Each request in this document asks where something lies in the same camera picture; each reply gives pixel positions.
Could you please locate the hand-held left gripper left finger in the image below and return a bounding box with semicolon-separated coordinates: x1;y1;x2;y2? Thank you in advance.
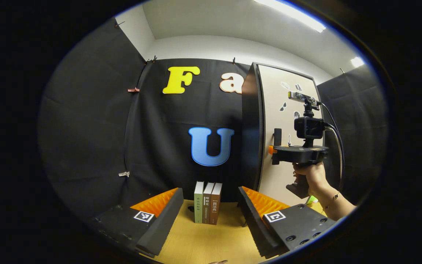
86;187;184;257

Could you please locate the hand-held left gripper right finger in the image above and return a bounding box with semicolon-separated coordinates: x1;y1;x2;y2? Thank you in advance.
237;186;338;259

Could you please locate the beige cabinet door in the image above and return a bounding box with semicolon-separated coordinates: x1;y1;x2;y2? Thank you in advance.
258;64;325;207

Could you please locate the green book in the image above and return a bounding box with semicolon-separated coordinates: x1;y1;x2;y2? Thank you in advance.
194;181;205;224

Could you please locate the reddish brown book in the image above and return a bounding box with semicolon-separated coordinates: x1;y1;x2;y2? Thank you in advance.
209;183;223;226

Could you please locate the black backdrop cloth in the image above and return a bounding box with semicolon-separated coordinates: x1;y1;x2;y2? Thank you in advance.
38;18;388;221

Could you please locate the long ceiling light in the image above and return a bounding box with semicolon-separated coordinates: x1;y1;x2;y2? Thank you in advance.
254;0;327;34

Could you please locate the black cable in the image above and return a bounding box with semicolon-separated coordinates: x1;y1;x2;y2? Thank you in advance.
319;102;345;192

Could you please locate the thin gold bracelet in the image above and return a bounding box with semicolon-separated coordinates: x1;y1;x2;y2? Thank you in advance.
322;191;342;210

